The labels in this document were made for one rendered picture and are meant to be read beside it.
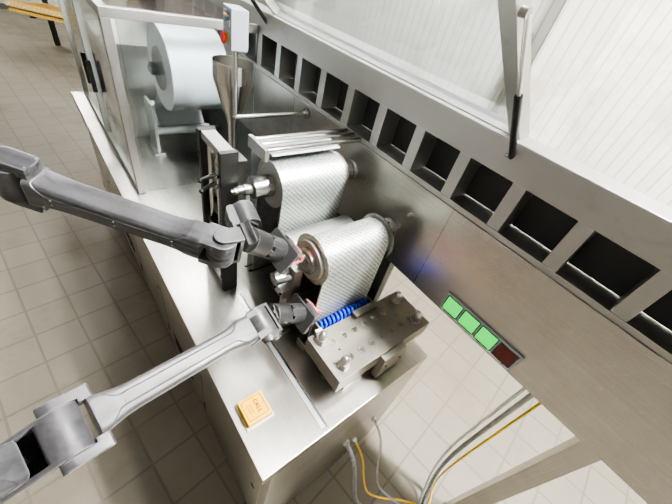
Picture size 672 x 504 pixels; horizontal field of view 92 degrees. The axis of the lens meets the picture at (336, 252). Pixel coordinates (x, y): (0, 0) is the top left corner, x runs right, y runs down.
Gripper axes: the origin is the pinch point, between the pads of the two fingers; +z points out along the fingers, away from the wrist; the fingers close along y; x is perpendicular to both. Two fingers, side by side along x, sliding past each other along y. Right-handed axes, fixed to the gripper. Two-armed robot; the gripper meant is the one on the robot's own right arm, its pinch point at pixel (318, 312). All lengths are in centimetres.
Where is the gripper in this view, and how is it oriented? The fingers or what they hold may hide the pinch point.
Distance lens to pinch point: 100.2
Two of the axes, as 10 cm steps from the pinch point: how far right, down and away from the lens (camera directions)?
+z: 5.7, 1.2, 8.2
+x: 5.7, -7.7, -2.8
